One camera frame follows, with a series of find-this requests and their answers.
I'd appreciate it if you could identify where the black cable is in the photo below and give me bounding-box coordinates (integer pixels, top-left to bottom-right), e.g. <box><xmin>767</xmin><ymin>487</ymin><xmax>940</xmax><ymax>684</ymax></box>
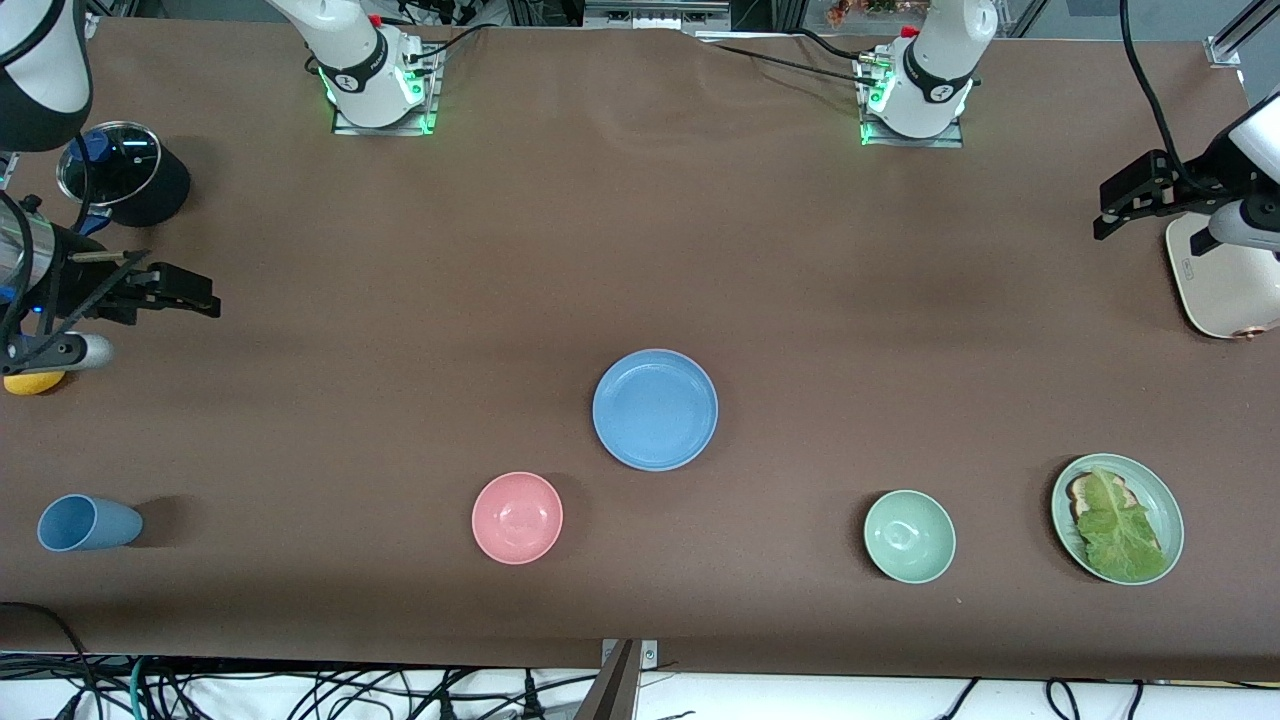
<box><xmin>400</xmin><ymin>20</ymin><xmax>503</xmax><ymax>63</ymax></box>
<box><xmin>1118</xmin><ymin>0</ymin><xmax>1201</xmax><ymax>193</ymax></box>
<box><xmin>0</xmin><ymin>601</ymin><xmax>99</xmax><ymax>720</ymax></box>
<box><xmin>700</xmin><ymin>40</ymin><xmax>883</xmax><ymax>89</ymax></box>

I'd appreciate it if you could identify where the white cutting board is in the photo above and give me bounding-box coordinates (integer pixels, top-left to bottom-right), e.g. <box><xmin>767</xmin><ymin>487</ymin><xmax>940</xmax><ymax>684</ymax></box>
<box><xmin>1165</xmin><ymin>212</ymin><xmax>1280</xmax><ymax>341</ymax></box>

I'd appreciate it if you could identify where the blue cup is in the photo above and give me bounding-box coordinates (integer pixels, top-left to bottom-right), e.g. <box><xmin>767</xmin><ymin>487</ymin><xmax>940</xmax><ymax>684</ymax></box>
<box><xmin>37</xmin><ymin>494</ymin><xmax>144</xmax><ymax>553</ymax></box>

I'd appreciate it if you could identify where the green plate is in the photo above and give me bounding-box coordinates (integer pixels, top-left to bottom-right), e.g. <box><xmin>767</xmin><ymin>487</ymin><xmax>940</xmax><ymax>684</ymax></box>
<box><xmin>1050</xmin><ymin>453</ymin><xmax>1186</xmax><ymax>586</ymax></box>

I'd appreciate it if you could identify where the toast slice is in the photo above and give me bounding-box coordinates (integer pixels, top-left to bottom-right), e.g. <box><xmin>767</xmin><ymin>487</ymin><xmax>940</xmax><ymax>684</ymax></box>
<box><xmin>1066</xmin><ymin>470</ymin><xmax>1131</xmax><ymax>523</ymax></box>

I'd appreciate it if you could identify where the black pot with blue handle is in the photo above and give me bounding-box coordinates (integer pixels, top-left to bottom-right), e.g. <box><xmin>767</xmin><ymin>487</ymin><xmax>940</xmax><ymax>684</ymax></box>
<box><xmin>60</xmin><ymin>122</ymin><xmax>192</xmax><ymax>229</ymax></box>

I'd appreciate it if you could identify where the blue plate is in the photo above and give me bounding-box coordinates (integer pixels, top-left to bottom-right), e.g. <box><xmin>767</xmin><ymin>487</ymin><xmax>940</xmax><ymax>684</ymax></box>
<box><xmin>591</xmin><ymin>348</ymin><xmax>720</xmax><ymax>473</ymax></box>

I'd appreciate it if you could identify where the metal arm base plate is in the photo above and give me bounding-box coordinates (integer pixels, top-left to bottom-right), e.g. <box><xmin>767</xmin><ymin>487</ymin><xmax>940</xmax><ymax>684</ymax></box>
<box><xmin>858</xmin><ymin>55</ymin><xmax>966</xmax><ymax>150</ymax></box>
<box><xmin>332</xmin><ymin>42</ymin><xmax>442</xmax><ymax>137</ymax></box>

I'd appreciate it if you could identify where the glass pot lid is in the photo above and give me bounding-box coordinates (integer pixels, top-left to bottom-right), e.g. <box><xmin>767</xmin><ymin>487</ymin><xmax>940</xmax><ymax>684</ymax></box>
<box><xmin>57</xmin><ymin>121</ymin><xmax>162</xmax><ymax>207</ymax></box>

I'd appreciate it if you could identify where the green lettuce leaf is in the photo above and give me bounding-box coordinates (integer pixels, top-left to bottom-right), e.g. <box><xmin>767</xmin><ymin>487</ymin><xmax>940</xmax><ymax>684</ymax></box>
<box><xmin>1075</xmin><ymin>466</ymin><xmax>1169</xmax><ymax>583</ymax></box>

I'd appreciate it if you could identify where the aluminium profile strut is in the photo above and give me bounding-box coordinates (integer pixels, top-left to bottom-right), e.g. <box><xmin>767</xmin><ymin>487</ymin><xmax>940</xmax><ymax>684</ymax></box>
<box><xmin>1205</xmin><ymin>0</ymin><xmax>1280</xmax><ymax>67</ymax></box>

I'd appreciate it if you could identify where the grey camera pole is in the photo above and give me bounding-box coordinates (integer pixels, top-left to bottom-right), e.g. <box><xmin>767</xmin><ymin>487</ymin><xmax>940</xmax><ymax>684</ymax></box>
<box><xmin>574</xmin><ymin>640</ymin><xmax>641</xmax><ymax>720</ymax></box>

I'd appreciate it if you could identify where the aluminium frame bar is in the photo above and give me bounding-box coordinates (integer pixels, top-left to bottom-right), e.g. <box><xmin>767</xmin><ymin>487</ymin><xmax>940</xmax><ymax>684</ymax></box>
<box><xmin>583</xmin><ymin>0</ymin><xmax>733</xmax><ymax>31</ymax></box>

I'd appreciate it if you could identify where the green bowl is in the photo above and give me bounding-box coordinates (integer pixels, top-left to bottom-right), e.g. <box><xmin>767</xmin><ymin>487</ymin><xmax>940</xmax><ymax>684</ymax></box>
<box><xmin>863</xmin><ymin>489</ymin><xmax>957</xmax><ymax>585</ymax></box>

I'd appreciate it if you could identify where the pink bowl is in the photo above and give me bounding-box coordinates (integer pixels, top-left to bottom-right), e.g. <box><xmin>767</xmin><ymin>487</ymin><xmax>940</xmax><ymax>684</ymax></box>
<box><xmin>471</xmin><ymin>471</ymin><xmax>565</xmax><ymax>566</ymax></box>

